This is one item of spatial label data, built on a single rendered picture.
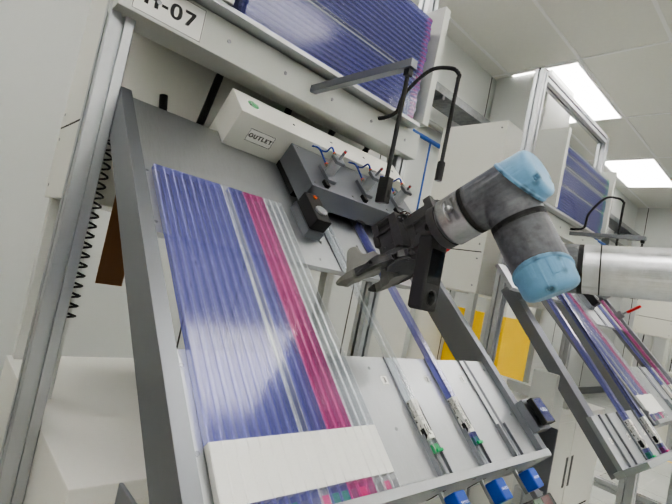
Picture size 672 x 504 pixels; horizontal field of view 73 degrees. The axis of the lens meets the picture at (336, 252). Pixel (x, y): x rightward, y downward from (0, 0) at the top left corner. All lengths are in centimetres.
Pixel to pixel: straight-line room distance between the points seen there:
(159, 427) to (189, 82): 76
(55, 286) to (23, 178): 147
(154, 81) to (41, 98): 133
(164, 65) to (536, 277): 81
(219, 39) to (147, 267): 51
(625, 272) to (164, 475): 62
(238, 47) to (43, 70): 150
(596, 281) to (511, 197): 19
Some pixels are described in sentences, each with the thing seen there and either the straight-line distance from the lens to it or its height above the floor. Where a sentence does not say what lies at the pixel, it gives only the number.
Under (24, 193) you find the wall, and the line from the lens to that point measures 230.
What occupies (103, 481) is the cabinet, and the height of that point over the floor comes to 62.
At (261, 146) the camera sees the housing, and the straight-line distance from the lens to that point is 95.
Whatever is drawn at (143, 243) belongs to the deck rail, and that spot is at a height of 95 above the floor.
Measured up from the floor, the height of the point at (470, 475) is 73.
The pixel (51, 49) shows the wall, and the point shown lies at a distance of 239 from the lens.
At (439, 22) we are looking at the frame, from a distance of 137.
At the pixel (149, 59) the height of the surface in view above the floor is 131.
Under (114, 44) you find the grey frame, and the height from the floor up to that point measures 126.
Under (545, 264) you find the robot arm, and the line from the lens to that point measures 62.
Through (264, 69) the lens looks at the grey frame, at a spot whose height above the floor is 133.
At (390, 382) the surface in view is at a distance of 72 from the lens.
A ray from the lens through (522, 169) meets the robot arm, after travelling 64.
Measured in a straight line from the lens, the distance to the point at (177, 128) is 89.
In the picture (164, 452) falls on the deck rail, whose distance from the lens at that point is 48.
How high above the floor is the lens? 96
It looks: 3 degrees up
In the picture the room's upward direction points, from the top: 12 degrees clockwise
